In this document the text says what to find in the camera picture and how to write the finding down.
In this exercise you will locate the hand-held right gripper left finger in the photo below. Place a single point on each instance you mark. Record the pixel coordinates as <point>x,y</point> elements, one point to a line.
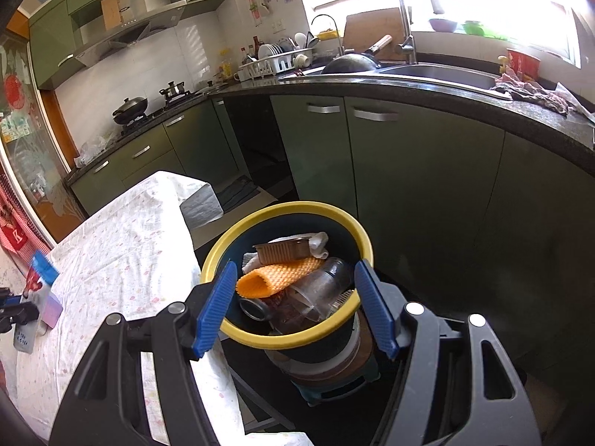
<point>216,306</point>

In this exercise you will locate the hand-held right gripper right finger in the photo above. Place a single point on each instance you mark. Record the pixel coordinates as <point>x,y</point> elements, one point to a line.
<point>374,306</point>

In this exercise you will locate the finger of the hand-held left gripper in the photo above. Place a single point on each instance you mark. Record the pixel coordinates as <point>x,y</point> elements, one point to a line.
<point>18,313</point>

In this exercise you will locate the white and blue milk carton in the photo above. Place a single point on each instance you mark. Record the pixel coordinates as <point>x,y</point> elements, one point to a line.
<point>35,283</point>

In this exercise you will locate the clear plastic cup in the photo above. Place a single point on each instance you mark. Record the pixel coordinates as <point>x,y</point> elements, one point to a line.
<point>320,292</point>

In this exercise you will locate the orange foam fruit net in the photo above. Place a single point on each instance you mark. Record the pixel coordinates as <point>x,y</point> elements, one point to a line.
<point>279,278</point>

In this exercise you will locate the white tissue paper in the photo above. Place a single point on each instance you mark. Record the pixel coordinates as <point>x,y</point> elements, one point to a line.
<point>318,241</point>

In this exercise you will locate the brown foil tray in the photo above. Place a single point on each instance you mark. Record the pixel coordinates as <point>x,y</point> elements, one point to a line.
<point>283,251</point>

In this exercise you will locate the yellow-rimmed dark bin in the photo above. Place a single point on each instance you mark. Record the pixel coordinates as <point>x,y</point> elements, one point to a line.
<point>279,225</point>

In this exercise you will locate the pink cardboard box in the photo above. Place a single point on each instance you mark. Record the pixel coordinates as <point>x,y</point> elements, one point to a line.
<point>52,311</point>

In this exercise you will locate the dark floor mat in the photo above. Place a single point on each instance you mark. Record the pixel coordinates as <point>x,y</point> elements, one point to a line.
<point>237,193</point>

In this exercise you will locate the green kitchen base cabinets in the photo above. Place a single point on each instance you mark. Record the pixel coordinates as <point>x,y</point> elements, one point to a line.
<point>418,172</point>

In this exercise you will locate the frosted glass door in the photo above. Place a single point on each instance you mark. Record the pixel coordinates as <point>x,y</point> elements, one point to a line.
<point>28,148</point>

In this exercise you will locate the white plastic bag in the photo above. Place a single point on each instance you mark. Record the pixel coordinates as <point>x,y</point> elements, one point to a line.
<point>93,151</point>

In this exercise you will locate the black gas stove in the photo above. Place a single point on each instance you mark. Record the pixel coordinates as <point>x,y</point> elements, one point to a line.
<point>158,114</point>

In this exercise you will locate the black wok with lid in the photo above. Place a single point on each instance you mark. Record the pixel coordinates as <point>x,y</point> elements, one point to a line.
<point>129,109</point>

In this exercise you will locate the small steel pot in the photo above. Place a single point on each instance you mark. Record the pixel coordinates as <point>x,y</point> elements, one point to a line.
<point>173,89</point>

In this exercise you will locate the yellow oil bottle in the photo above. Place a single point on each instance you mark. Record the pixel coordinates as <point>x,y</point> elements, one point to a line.
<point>226,67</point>

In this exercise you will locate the steel kitchen sink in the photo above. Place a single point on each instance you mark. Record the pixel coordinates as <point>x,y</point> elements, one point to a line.
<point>441,76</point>

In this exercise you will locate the white dish rack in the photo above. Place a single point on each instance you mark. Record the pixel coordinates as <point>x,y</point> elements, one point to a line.
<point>269,65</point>

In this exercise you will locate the group of seasoning bottles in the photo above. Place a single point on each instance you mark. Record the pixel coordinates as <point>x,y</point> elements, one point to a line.
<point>250,53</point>

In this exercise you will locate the crumpled dish rag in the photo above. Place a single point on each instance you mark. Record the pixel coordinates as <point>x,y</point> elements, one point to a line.
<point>534,93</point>

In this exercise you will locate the wooden cutting board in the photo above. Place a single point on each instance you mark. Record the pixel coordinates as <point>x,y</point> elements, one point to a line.
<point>367,32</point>

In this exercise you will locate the yellow kettle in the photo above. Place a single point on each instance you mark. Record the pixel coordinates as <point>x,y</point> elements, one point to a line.
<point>327,33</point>

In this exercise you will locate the steel range hood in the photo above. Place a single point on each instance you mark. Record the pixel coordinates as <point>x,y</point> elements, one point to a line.
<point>125,37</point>

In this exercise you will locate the red container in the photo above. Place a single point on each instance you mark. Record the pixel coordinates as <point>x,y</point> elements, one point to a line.
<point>523,62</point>

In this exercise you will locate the small bowl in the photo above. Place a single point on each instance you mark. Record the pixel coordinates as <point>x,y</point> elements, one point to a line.
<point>442,24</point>

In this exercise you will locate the green plastic item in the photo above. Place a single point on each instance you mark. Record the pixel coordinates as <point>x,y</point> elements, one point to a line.
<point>476,28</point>

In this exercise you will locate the steel sink faucet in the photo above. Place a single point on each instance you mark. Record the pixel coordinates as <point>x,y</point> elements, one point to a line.
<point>406,9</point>

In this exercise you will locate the brown cardboard box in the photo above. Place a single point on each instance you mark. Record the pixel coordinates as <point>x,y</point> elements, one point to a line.
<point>111,11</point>

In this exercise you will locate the window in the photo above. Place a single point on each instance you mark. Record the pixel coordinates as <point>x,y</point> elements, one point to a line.
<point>511,0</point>

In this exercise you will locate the green upper wall cabinets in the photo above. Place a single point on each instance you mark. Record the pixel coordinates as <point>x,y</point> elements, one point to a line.
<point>51,42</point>

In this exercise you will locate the pink wall decoration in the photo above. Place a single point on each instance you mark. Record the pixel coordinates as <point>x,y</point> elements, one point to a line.
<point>254,7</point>

